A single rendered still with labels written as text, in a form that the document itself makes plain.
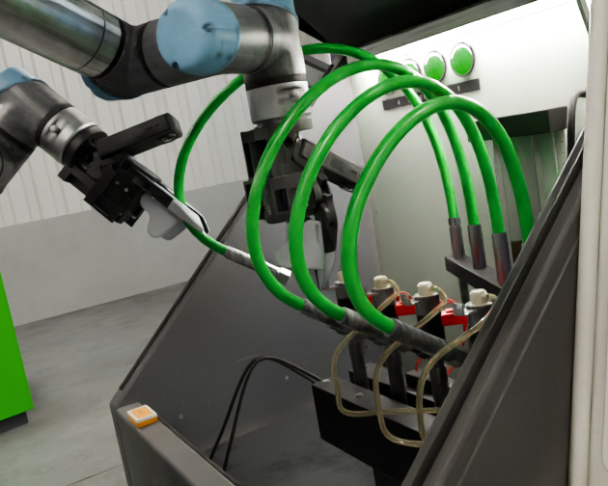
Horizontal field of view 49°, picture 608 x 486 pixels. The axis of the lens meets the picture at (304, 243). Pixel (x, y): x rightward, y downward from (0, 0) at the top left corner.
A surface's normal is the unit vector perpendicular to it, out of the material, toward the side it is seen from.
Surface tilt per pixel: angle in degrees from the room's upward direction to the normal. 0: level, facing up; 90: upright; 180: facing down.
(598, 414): 76
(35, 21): 130
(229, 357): 90
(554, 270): 90
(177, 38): 90
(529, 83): 90
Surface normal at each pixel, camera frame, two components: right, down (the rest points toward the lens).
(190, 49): -0.52, 0.22
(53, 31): 0.58, 0.64
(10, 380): 0.60, 0.01
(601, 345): -0.86, -0.02
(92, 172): -0.13, -0.06
